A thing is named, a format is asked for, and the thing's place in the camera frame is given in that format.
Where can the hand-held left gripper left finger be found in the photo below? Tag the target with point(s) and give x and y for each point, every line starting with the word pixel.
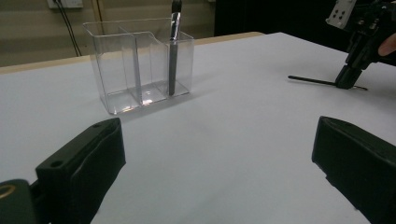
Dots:
pixel 84 168

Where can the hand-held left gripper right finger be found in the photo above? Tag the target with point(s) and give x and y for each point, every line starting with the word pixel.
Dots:
pixel 358 165

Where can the clear acrylic organizer box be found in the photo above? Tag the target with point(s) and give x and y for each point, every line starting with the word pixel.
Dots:
pixel 118 77

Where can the black pen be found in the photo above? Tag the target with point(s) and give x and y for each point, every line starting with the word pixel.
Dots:
pixel 172 62

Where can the white wall socket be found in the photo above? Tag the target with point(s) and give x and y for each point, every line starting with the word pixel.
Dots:
pixel 68 3

